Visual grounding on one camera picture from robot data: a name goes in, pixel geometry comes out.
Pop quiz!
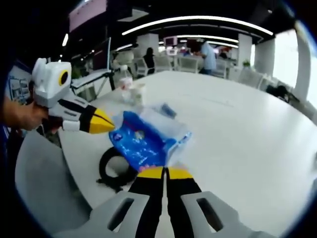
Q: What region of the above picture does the dark bag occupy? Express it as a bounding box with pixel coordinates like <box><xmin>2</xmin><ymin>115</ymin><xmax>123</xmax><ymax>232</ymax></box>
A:
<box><xmin>267</xmin><ymin>85</ymin><xmax>298</xmax><ymax>102</ymax></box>

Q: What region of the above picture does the white plastic chair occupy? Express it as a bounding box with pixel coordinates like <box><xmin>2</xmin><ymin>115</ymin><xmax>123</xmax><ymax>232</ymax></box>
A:
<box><xmin>14</xmin><ymin>131</ymin><xmax>94</xmax><ymax>235</ymax></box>

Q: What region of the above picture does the curved ceiling light strip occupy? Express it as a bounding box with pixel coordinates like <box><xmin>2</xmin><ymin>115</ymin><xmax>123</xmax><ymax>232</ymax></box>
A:
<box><xmin>121</xmin><ymin>16</ymin><xmax>274</xmax><ymax>36</ymax></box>

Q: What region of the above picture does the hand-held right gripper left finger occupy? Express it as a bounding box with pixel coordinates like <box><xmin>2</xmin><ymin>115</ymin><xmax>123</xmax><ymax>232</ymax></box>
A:
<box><xmin>53</xmin><ymin>166</ymin><xmax>165</xmax><ymax>238</ymax></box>

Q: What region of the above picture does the blue tissue pack item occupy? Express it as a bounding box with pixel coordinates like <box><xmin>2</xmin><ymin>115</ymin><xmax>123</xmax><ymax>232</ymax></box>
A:
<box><xmin>108</xmin><ymin>110</ymin><xmax>193</xmax><ymax>173</ymax></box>

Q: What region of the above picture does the large dark monitor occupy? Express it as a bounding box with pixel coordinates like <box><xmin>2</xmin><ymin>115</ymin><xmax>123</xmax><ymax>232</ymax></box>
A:
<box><xmin>93</xmin><ymin>37</ymin><xmax>112</xmax><ymax>72</ymax></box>

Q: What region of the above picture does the hanging pink screen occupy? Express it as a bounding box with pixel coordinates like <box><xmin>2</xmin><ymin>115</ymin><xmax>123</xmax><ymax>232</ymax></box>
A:
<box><xmin>69</xmin><ymin>0</ymin><xmax>108</xmax><ymax>33</ymax></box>

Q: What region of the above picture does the blue display board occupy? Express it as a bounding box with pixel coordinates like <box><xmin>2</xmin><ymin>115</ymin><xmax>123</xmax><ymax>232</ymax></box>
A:
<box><xmin>6</xmin><ymin>65</ymin><xmax>33</xmax><ymax>102</ymax></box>

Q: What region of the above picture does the black cable loop item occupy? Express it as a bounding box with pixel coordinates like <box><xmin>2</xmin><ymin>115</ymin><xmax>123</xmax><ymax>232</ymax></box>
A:
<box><xmin>96</xmin><ymin>146</ymin><xmax>140</xmax><ymax>193</ymax></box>

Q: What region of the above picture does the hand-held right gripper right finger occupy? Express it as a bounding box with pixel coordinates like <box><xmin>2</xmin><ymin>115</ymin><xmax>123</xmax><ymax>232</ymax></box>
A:
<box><xmin>165</xmin><ymin>166</ymin><xmax>277</xmax><ymax>238</ymax></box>

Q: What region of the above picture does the clear water bottle item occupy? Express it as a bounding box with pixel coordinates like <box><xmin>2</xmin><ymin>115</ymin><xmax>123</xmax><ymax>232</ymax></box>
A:
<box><xmin>118</xmin><ymin>65</ymin><xmax>135</xmax><ymax>103</ymax></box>

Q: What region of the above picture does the black tripod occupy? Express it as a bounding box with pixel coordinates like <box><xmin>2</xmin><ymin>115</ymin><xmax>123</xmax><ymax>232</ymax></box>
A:
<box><xmin>95</xmin><ymin>70</ymin><xmax>117</xmax><ymax>97</ymax></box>

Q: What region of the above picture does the person's left hand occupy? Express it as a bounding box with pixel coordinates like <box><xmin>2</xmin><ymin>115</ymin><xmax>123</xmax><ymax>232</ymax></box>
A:
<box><xmin>3</xmin><ymin>99</ymin><xmax>52</xmax><ymax>132</ymax></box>

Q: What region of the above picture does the white table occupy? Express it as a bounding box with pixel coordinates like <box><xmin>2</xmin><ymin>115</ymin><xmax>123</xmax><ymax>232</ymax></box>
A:
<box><xmin>58</xmin><ymin>70</ymin><xmax>317</xmax><ymax>238</ymax></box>

